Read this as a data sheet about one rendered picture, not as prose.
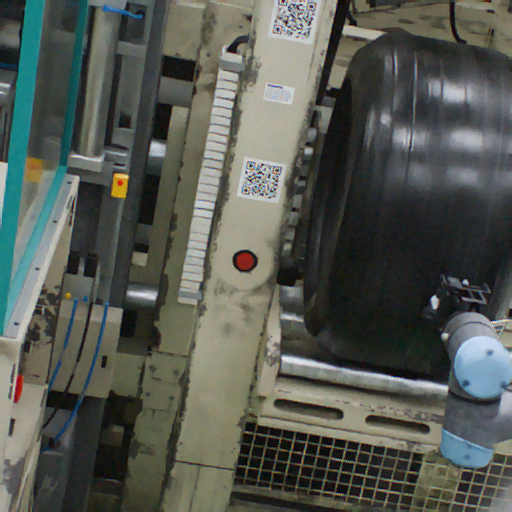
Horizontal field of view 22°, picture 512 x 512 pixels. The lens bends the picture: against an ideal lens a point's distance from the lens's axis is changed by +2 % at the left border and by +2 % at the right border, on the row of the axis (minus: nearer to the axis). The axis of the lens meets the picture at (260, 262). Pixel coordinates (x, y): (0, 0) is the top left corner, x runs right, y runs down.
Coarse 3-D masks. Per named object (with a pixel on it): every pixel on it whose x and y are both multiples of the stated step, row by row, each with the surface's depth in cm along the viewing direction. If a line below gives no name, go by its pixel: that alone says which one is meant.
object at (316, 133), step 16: (320, 112) 284; (320, 128) 274; (320, 144) 273; (224, 160) 275; (304, 160) 289; (304, 176) 288; (304, 192) 280; (304, 208) 279; (208, 240) 282; (288, 256) 284
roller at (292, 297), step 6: (282, 288) 267; (288, 288) 267; (294, 288) 268; (300, 288) 268; (282, 294) 267; (288, 294) 267; (294, 294) 267; (300, 294) 267; (282, 300) 267; (288, 300) 267; (294, 300) 267; (300, 300) 267; (288, 306) 268; (294, 306) 268; (300, 306) 267
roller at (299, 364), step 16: (288, 352) 242; (304, 352) 243; (288, 368) 241; (304, 368) 241; (320, 368) 241; (336, 368) 242; (352, 368) 242; (368, 368) 243; (384, 368) 244; (352, 384) 243; (368, 384) 243; (384, 384) 243; (400, 384) 243; (416, 384) 243; (432, 384) 243; (448, 384) 244
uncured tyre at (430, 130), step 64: (384, 64) 226; (448, 64) 226; (384, 128) 218; (448, 128) 218; (320, 192) 265; (384, 192) 215; (448, 192) 216; (320, 256) 267; (384, 256) 217; (448, 256) 217; (320, 320) 232; (384, 320) 224
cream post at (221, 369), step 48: (336, 0) 222; (288, 48) 225; (240, 96) 229; (240, 144) 232; (288, 144) 232; (288, 192) 235; (240, 240) 239; (240, 288) 243; (192, 336) 257; (240, 336) 247; (192, 384) 252; (240, 384) 252; (192, 432) 256; (240, 432) 256; (192, 480) 260
